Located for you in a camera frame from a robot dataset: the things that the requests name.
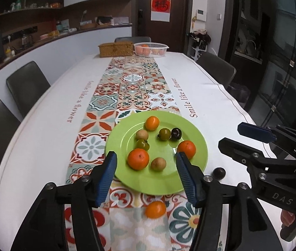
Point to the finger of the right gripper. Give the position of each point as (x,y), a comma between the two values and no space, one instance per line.
(258,133)
(243,154)

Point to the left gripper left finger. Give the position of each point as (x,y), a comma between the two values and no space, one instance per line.
(89,192)

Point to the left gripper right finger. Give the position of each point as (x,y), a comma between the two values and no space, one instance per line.
(203,193)

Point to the dark plum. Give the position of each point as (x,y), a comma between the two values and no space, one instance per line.
(176,134)
(219,173)

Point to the large orange mandarin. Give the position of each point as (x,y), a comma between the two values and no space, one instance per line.
(188,148)

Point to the oval orange fruit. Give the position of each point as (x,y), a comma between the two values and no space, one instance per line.
(155,210)

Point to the beige longan fruit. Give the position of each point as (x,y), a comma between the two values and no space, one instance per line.
(158,164)
(142,134)

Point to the green tomato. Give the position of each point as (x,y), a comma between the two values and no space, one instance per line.
(164,134)
(142,144)

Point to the small orange kumquat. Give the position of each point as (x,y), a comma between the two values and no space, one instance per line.
(152,123)

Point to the patterned table cloth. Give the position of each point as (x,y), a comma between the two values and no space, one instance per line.
(42,151)

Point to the grey chair right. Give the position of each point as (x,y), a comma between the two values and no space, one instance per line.
(219,69)

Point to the green plate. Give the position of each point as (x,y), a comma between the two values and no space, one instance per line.
(122,141)

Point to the grey chair far left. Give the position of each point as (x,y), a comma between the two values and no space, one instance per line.
(27,85)

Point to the dark wooden door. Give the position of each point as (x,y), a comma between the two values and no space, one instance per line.
(171,33)

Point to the wicker basket box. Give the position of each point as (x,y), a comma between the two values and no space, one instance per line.
(116,49)

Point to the white plastic fruit basket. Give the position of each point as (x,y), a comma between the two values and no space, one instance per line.
(150,49)

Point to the grey chair far end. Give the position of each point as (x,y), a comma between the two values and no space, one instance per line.
(135,39)

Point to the red calendar poster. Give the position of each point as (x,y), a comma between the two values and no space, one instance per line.
(160,10)

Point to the white wall intercom panel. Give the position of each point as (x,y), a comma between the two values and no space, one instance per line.
(201,15)

